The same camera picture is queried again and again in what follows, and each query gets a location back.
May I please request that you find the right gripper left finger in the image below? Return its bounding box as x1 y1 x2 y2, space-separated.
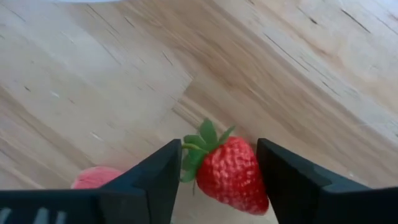
0 138 183 224

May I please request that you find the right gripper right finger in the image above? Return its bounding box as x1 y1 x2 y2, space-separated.
256 138 398 224

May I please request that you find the pink toy raspberry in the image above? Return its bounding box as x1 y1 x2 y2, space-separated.
70 166 124 190

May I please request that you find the red toy strawberry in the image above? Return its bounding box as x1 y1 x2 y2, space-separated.
180 118 270 216

